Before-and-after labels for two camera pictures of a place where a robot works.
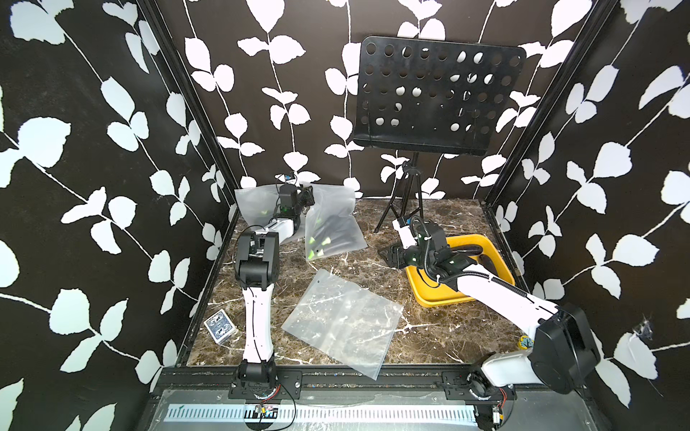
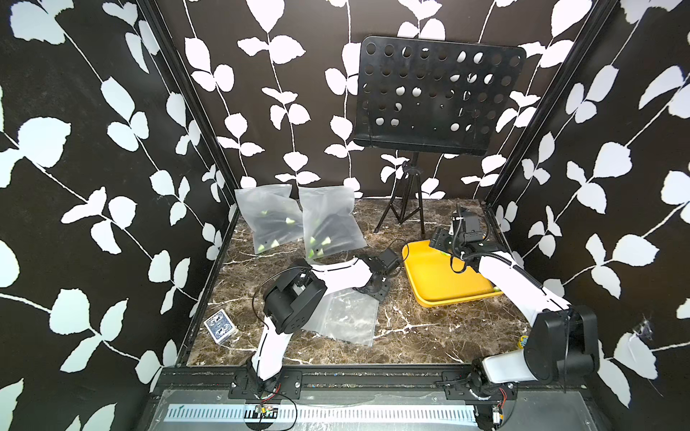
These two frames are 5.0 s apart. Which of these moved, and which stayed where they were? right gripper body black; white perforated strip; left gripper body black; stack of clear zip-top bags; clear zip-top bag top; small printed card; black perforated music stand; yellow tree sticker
Moved: right gripper body black; left gripper body black; stack of clear zip-top bags
Stayed: small printed card; black perforated music stand; white perforated strip; yellow tree sticker; clear zip-top bag top
